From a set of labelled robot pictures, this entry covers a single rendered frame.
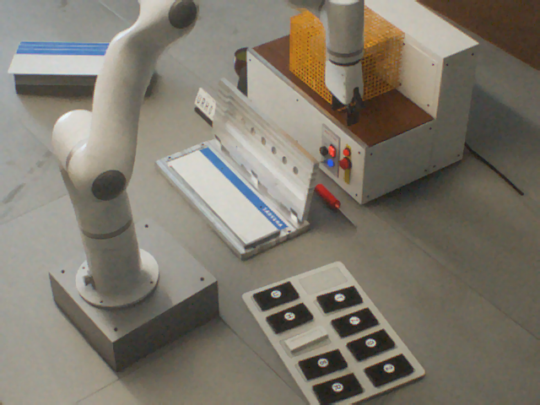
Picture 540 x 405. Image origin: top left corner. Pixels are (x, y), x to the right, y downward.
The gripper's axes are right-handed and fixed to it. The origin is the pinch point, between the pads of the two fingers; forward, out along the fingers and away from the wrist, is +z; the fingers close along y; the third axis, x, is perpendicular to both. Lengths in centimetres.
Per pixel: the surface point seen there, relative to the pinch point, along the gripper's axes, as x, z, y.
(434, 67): 32.3, 6.6, -11.7
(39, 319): -79, 34, -6
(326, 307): -18.1, 35.9, 22.5
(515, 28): 98, 45, -60
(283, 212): -11.8, 36.2, -11.8
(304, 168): -6.5, 21.7, -9.3
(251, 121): -9.4, 21.8, -33.1
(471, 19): 88, 44, -71
